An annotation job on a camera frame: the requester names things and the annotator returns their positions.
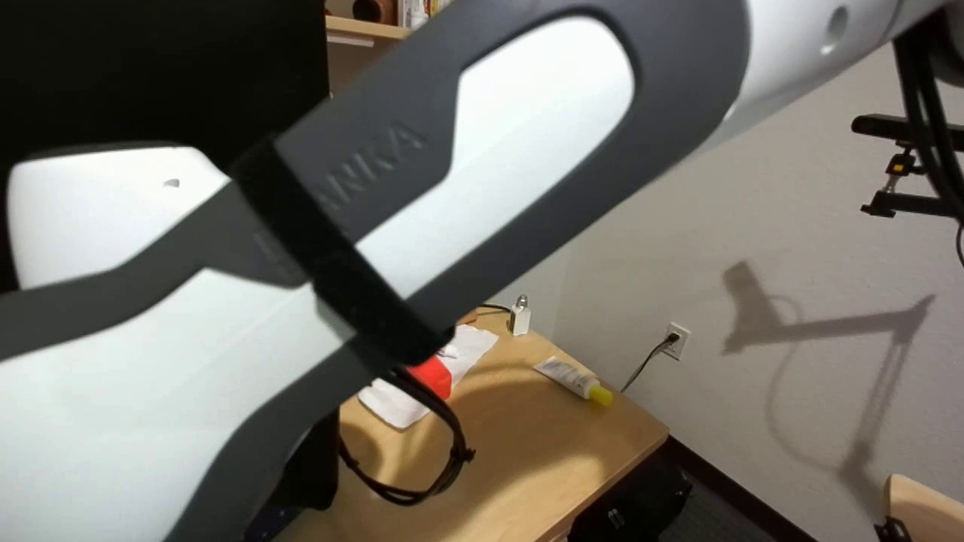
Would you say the small white bottle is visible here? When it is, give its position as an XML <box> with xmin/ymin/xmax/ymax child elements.
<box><xmin>508</xmin><ymin>292</ymin><xmax>533</xmax><ymax>339</ymax></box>

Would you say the red plastic object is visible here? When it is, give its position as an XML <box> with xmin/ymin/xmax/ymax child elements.
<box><xmin>405</xmin><ymin>356</ymin><xmax>454</xmax><ymax>404</ymax></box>

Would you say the black bag under desk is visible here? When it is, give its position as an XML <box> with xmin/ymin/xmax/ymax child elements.
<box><xmin>567</xmin><ymin>452</ymin><xmax>695</xmax><ymax>542</ymax></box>

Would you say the white crumpled cloth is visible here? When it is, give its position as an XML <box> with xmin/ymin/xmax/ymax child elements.
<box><xmin>356</xmin><ymin>322</ymin><xmax>503</xmax><ymax>435</ymax></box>

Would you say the white tube with yellow cap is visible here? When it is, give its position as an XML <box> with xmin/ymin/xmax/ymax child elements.
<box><xmin>533</xmin><ymin>356</ymin><xmax>617</xmax><ymax>410</ymax></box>

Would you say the light wooden bookshelf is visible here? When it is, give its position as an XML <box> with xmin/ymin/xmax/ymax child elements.
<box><xmin>322</xmin><ymin>0</ymin><xmax>459</xmax><ymax>101</ymax></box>

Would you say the dark round shelf item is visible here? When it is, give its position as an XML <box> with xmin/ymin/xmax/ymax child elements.
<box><xmin>350</xmin><ymin>0</ymin><xmax>393</xmax><ymax>29</ymax></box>

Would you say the black stand clamp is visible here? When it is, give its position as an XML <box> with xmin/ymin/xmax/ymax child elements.
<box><xmin>872</xmin><ymin>508</ymin><xmax>916</xmax><ymax>542</ymax></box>

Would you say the black velcro strap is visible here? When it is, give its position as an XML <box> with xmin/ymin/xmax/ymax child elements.
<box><xmin>225</xmin><ymin>137</ymin><xmax>459</xmax><ymax>369</ymax></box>

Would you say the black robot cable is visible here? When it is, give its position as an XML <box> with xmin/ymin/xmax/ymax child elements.
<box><xmin>334</xmin><ymin>364</ymin><xmax>480</xmax><ymax>508</ymax></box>

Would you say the black plug cable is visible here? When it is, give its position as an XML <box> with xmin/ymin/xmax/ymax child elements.
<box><xmin>617</xmin><ymin>335</ymin><xmax>684</xmax><ymax>399</ymax></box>

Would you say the white wall outlet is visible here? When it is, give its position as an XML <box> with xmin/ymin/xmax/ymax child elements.
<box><xmin>665</xmin><ymin>321</ymin><xmax>695</xmax><ymax>364</ymax></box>

